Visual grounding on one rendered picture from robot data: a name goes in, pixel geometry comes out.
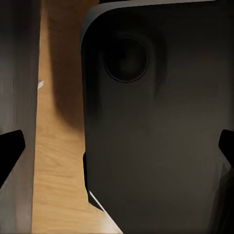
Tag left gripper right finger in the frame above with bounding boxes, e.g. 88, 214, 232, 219
218, 130, 234, 169

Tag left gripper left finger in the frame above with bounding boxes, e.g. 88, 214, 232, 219
0, 130, 25, 187

